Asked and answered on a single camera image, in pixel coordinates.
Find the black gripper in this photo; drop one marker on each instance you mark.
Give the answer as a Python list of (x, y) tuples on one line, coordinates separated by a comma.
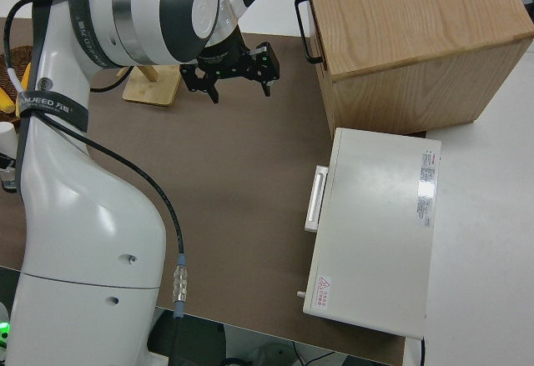
[(223, 57)]

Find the wooden drawer cabinet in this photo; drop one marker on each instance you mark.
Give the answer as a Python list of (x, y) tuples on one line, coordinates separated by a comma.
[(417, 28)]

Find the brown table mat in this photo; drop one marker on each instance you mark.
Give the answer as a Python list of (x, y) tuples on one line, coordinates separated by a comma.
[(229, 153)]

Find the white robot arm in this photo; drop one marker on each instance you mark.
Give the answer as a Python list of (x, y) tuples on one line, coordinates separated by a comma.
[(83, 224)]

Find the white toaster oven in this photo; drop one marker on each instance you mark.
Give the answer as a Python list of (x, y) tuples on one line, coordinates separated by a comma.
[(371, 232)]

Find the black equipment box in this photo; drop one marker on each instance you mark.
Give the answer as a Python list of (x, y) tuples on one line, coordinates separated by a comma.
[(200, 337)]

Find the brown wicker basket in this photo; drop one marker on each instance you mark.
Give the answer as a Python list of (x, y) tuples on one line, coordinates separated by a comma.
[(12, 55)]

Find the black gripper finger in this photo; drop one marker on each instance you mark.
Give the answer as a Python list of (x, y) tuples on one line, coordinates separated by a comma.
[(6, 161)]

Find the wooden mug rack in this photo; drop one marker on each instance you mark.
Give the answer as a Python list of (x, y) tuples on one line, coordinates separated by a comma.
[(154, 88)]

